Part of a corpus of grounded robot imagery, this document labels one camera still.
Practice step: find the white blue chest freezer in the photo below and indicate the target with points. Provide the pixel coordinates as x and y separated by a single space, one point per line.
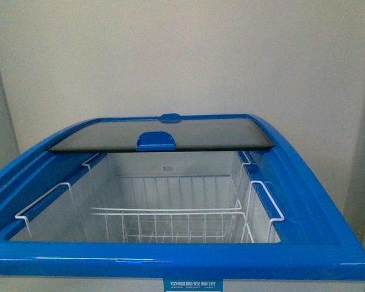
317 250

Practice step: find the white wire basket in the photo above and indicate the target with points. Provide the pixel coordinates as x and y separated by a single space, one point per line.
152 182
72 217

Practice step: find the glass sliding freezer lid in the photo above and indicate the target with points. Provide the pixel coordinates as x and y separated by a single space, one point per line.
170 132

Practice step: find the white wire basket rear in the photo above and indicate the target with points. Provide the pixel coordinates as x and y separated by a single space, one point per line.
152 182

